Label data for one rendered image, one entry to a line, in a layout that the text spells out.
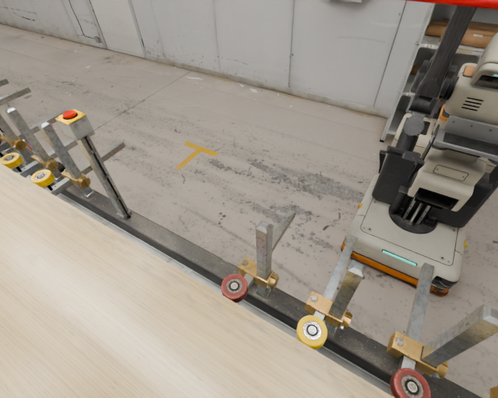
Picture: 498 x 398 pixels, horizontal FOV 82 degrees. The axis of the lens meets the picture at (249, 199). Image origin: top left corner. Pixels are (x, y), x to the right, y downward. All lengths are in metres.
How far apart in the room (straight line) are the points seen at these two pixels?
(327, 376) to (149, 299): 0.53
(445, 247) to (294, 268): 0.88
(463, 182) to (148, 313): 1.35
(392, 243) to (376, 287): 0.31
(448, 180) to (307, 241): 0.97
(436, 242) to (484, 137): 0.80
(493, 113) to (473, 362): 1.28
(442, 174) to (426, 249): 0.56
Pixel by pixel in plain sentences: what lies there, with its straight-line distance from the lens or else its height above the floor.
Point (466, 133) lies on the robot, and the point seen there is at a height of 1.05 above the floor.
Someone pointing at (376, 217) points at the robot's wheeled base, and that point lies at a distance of 1.97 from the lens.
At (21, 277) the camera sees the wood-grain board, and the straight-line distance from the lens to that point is 1.19.
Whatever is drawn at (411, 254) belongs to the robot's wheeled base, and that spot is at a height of 0.28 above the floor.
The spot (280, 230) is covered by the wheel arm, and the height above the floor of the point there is 0.83.
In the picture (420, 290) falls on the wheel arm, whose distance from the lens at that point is 1.08.
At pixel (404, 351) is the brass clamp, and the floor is 0.85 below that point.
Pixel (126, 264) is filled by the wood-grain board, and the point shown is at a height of 0.90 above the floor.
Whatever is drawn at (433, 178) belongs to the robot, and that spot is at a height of 0.80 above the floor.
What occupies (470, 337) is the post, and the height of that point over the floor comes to 1.06.
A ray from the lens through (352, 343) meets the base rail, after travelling 1.09.
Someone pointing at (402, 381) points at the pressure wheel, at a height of 0.90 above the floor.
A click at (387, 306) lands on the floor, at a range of 2.00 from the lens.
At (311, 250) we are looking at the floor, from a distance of 2.06.
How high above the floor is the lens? 1.71
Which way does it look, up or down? 47 degrees down
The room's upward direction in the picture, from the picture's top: 3 degrees counter-clockwise
